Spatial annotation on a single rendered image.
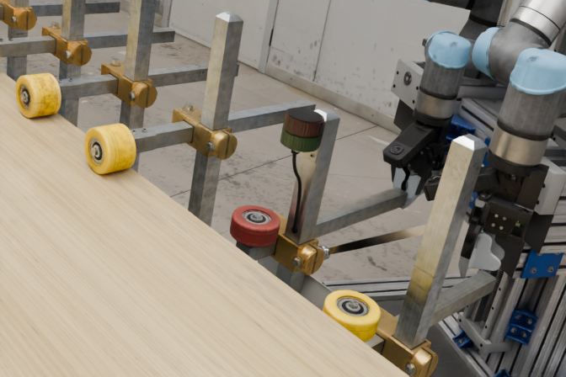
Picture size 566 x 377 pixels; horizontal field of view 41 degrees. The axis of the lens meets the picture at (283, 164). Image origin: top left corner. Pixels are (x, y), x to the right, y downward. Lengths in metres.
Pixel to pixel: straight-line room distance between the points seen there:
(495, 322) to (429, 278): 0.98
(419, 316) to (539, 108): 0.34
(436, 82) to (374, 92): 2.85
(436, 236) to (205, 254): 0.34
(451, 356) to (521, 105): 1.29
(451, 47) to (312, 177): 0.41
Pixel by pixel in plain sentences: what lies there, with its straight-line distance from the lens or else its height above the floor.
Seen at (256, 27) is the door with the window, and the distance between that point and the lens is 4.79.
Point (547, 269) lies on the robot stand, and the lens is 1.69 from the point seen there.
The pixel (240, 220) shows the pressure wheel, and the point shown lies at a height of 0.91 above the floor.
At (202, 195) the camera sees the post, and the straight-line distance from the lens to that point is 1.42.
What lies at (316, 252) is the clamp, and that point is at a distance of 1.26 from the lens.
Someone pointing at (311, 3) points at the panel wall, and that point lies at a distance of 4.50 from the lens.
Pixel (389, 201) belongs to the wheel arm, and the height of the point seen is 0.86.
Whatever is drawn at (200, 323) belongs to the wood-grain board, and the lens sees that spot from 1.00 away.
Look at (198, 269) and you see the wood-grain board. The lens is 1.10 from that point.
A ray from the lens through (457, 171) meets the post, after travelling 1.03.
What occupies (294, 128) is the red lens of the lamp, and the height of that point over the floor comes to 1.09.
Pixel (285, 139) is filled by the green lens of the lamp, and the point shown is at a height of 1.06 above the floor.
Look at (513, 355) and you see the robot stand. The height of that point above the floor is 0.33.
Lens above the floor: 1.51
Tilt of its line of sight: 25 degrees down
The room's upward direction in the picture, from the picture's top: 11 degrees clockwise
